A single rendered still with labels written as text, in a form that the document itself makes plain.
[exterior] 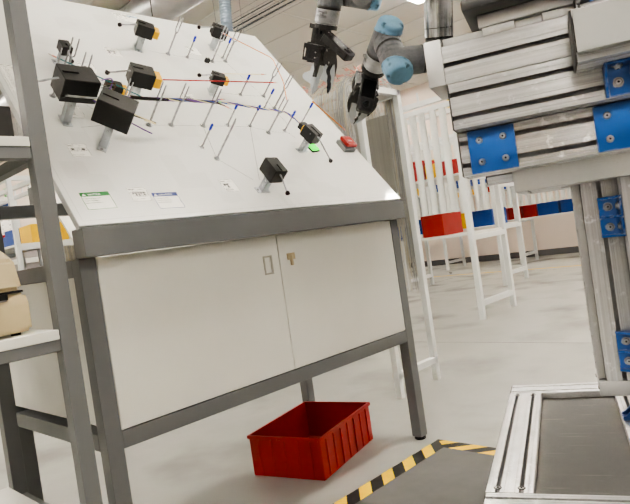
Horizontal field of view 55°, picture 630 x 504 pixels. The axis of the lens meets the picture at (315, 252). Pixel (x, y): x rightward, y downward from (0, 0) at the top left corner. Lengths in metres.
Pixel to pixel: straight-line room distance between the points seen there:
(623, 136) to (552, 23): 0.24
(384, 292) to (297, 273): 0.42
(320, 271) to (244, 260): 0.30
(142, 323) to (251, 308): 0.33
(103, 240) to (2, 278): 0.21
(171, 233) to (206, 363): 0.35
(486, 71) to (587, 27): 0.21
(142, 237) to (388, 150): 1.86
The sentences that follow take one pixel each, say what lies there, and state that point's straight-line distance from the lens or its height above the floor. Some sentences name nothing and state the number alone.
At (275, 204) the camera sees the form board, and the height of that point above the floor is 0.88.
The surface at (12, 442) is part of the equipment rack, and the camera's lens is 1.82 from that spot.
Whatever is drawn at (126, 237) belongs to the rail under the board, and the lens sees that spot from 1.43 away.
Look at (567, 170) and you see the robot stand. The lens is 1.33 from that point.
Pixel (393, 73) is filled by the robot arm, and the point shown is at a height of 1.17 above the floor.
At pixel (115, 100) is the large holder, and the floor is 1.17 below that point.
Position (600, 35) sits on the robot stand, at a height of 1.02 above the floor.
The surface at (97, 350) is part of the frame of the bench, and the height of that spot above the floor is 0.59.
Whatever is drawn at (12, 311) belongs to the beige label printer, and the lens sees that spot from 1.37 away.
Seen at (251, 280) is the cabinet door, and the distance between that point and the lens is 1.68.
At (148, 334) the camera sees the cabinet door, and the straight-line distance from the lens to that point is 1.50.
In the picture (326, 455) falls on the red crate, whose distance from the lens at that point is 2.05.
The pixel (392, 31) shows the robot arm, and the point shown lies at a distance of 1.72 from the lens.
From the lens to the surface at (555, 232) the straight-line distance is 10.31.
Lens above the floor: 0.76
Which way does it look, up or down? 1 degrees down
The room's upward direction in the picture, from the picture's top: 8 degrees counter-clockwise
